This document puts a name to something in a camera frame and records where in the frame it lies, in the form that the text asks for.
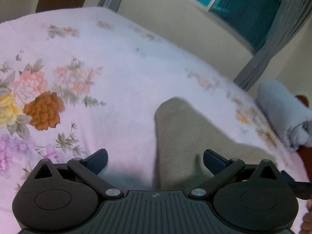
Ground pink floral bed sheet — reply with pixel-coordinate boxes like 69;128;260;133
1;7;308;233

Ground grey-brown fleece pants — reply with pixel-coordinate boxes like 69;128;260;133
155;98;276;193

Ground person's hand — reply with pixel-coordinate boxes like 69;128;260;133
300;200;312;234

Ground white framed window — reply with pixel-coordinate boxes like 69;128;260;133
185;0;282;54

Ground rolled light blue quilt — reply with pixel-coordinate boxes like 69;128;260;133
256;80;311;152

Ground red wooden headboard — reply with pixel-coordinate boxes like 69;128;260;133
294;94;312;176

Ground right grey curtain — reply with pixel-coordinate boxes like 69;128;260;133
234;0;311;90

